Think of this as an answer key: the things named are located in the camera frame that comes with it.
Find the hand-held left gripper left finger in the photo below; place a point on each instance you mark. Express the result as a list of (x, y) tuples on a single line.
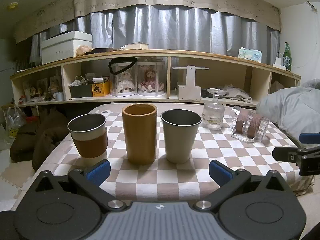
[(98, 172)]

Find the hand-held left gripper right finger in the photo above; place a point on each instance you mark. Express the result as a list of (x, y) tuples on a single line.
[(220, 173)]

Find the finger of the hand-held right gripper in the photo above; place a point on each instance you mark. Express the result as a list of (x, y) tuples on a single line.
[(310, 137), (287, 155)]

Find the steel cup with brown sleeve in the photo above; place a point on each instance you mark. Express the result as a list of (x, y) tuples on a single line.
[(88, 140)]

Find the clear cup with brown bands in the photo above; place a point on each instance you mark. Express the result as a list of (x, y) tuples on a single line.
[(250, 125)]

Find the plain grey steel cup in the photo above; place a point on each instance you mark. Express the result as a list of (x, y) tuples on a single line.
[(178, 140)]

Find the brown bamboo cup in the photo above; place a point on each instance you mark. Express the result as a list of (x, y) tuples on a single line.
[(141, 135)]

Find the grey duvet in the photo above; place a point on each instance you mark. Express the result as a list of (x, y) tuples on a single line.
[(287, 107)]

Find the checkered tablecloth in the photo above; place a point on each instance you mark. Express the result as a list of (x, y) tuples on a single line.
[(175, 182)]

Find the ribbed glass goblet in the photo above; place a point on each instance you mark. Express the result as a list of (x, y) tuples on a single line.
[(213, 115)]

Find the brown plush cloth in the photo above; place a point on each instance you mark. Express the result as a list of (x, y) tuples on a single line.
[(42, 135)]

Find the grey cloth pile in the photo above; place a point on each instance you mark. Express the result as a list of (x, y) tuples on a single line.
[(236, 93)]

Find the dark shoes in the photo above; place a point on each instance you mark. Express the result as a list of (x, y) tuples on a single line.
[(206, 93)]

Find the white charger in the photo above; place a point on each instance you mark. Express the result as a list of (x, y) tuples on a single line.
[(278, 62)]

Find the dark green box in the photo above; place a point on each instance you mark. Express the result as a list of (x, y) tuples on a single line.
[(80, 91)]

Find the yellow box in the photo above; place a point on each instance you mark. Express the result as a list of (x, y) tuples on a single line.
[(101, 89)]

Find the green glass bottle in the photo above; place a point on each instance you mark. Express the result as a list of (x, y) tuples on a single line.
[(287, 57)]

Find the silver tin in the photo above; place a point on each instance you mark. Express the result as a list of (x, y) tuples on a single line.
[(59, 96)]

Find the foam puzzle mat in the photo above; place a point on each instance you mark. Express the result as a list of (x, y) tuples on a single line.
[(11, 180)]

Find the clear case with white doll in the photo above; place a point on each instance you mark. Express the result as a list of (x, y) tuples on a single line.
[(123, 85)]

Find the white wooden stand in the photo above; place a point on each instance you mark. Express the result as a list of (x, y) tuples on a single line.
[(190, 87)]

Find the plastic bag with smiley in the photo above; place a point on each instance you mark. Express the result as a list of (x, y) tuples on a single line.
[(13, 123)]

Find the black headband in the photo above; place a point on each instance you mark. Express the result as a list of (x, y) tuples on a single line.
[(113, 71)]

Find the tissue pack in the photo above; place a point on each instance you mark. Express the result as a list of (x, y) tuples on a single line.
[(250, 55)]

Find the clear case with pink doll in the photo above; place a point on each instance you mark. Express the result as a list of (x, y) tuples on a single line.
[(151, 82)]

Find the small figurine group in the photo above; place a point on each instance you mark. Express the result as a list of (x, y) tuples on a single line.
[(28, 90)]

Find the dark flat tray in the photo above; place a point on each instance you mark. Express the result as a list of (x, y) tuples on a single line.
[(101, 50)]

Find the crumpled beige bag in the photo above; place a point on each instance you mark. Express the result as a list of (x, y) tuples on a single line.
[(83, 50)]

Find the white storage box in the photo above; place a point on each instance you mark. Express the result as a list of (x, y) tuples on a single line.
[(62, 47)]

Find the cream flat box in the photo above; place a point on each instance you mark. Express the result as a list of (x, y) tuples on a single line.
[(136, 46)]

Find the long wooden shelf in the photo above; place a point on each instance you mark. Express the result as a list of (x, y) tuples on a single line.
[(160, 53)]

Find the grey curtain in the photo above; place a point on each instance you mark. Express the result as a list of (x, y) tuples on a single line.
[(162, 27)]

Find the yellow ceiling fixture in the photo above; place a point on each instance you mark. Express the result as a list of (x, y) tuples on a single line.
[(12, 5)]

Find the wooden picture frame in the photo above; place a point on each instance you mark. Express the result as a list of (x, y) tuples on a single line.
[(42, 86)]

